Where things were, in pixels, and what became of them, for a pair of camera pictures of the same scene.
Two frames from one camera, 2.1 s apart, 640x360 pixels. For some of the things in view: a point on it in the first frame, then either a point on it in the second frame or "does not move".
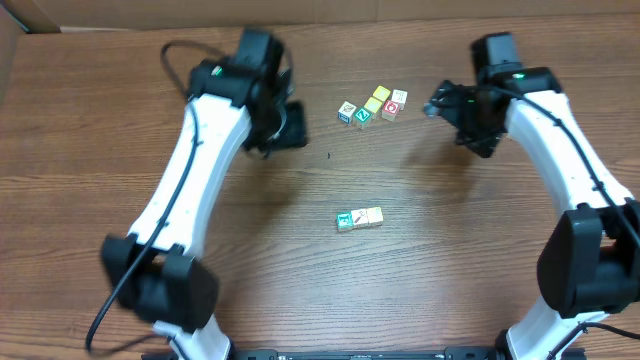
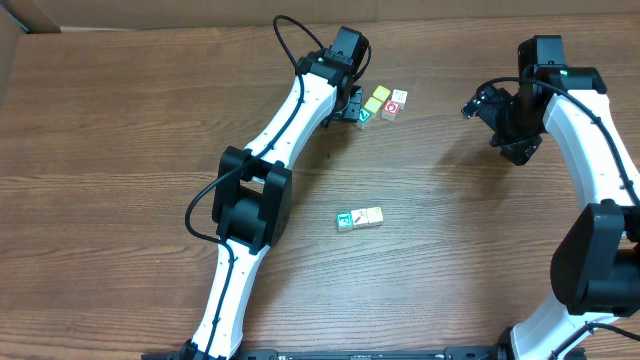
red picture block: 390,110 does not move
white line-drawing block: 399,96 does not move
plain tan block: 374,216 does not move
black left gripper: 291,126 to 351,106
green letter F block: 344,221 does not move
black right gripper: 459,115 to 520,148
